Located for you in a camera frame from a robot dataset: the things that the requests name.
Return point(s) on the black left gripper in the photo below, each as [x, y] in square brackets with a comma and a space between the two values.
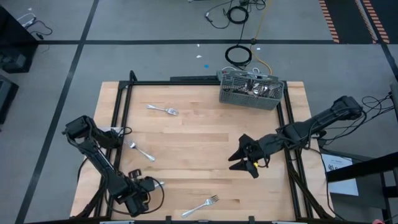
[146, 185]

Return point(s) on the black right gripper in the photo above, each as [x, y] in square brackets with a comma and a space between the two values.
[267, 147]

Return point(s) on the grey plastic cutlery basket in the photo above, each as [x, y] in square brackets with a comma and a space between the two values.
[248, 104]

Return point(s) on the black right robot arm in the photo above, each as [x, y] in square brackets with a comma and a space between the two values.
[326, 119]

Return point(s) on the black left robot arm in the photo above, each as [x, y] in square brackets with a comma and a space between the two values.
[99, 161]

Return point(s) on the grey power strip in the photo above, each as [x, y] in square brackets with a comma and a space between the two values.
[221, 74]

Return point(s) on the black flat bar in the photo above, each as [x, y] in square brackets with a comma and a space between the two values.
[192, 78]

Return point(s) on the white printed paper sheet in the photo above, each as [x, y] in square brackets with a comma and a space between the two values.
[342, 186]

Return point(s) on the black metal side table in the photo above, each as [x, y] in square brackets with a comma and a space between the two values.
[357, 169]

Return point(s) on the black box with window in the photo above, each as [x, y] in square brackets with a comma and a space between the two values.
[6, 99]

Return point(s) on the black orange striped floor mat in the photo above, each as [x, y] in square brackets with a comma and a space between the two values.
[348, 18]

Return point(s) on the white power adapter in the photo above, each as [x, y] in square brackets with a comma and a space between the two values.
[26, 21]

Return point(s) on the black cabinet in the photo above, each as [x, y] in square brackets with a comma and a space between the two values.
[12, 31]

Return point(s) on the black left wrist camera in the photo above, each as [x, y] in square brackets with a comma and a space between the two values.
[134, 173]

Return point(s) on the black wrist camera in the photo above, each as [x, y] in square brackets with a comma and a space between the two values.
[134, 173]
[245, 141]

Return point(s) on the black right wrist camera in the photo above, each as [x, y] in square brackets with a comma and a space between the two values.
[245, 141]

